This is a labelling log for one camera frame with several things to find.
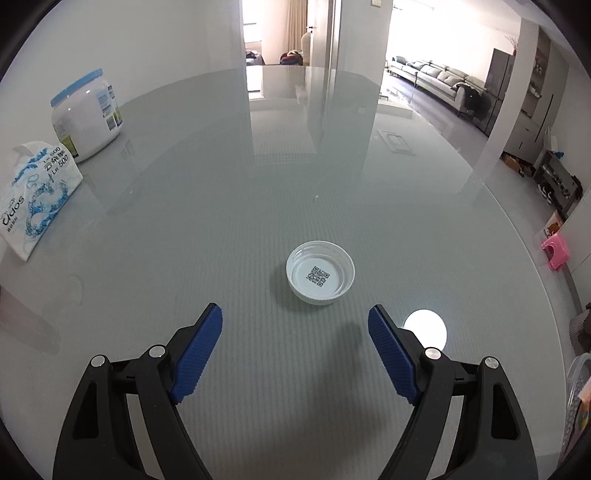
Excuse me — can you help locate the pink plastic stool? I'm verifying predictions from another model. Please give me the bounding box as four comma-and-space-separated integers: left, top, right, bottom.
541, 233, 571, 272

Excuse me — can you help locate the white jar with blue lid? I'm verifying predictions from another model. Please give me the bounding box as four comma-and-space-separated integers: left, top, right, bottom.
50, 68, 124, 164

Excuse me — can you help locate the white plastic lid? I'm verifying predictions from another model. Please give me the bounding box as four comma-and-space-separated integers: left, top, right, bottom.
285, 241, 356, 306

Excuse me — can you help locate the shoe rack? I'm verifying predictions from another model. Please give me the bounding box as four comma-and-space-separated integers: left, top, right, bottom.
536, 150, 583, 204

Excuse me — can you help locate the white blue tissue pack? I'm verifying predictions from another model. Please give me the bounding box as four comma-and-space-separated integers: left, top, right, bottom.
0, 140, 84, 263

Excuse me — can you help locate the grey sofa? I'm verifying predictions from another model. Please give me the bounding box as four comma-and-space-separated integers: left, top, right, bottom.
388, 56, 486, 116

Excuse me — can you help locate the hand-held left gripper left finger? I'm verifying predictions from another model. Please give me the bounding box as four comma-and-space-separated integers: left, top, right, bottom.
52, 302, 223, 480

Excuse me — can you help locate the grey fabric chair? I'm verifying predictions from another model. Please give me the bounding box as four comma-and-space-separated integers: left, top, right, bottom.
568, 303, 591, 356

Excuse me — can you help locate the dark tall cabinet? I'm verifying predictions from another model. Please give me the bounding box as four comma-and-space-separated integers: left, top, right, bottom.
473, 48, 516, 137

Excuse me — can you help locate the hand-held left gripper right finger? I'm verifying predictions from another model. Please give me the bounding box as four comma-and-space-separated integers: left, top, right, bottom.
368, 304, 541, 480

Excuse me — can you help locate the clear plastic container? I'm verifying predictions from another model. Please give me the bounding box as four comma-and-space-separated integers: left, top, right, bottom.
560, 353, 591, 463

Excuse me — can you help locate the orange cardboard box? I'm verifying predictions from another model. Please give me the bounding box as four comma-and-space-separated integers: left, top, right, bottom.
542, 210, 567, 236

